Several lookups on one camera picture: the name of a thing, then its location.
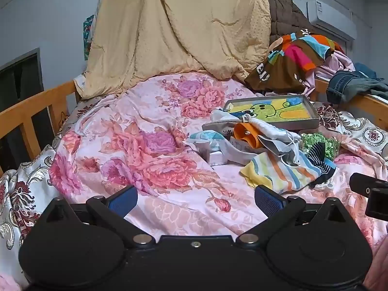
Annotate blue jeans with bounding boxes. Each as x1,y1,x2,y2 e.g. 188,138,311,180
326,63,388,105

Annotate pink floral bedsheet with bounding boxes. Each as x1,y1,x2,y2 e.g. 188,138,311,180
48,73,388,249

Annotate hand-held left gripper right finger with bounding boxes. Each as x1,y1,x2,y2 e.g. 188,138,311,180
236,185,349,247

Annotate light grey drawstring bag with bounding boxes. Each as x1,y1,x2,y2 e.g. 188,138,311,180
247,118,301,166

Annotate orange and white box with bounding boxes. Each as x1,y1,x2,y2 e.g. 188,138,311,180
229,136,264,156

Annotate white star-print pillow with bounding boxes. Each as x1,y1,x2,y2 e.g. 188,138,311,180
73,73,89,96

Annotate white air conditioner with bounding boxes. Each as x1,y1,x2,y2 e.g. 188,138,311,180
306,0,357,40

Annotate orange rubber band strap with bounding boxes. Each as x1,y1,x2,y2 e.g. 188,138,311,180
233,123,262,150

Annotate brown quilted blanket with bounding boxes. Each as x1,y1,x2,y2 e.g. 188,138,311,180
267,0,316,41

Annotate colourful striped towel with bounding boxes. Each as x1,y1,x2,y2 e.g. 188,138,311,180
241,152,322,194

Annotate white gold damask sheet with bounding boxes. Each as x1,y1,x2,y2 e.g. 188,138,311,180
0,97,388,287

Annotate beige drawstring pouch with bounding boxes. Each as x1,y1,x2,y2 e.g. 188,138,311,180
202,121,243,140

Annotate beige quilt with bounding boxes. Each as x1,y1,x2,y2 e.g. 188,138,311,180
74,0,272,99

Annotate white cloth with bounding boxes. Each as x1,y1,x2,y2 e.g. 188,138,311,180
210,109,243,124

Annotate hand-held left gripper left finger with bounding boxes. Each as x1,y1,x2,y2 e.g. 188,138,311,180
41,185,155,248

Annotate grey cardboard tray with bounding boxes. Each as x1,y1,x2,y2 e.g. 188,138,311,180
223,95,320,131

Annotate dark window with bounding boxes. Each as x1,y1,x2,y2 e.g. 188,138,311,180
0,48,53,170

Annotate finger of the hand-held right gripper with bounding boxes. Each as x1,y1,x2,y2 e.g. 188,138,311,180
365,188,388,217
349,173,388,194

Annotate white box blue print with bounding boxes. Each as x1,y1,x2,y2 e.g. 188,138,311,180
206,148,231,166

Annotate navy striped sock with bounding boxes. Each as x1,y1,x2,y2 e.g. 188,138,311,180
305,142,338,186

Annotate yellow cartoon towel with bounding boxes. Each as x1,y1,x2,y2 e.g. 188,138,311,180
229,96,313,122

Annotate brown colourful shirt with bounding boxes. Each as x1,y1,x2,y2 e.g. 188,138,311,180
244,29,346,93

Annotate bag of green beads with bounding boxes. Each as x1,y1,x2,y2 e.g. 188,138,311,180
300,133,341,162

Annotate pink cloth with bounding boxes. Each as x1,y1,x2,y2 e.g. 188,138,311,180
303,50,356,101

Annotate teal wall poster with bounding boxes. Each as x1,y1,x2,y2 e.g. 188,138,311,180
82,15,97,61

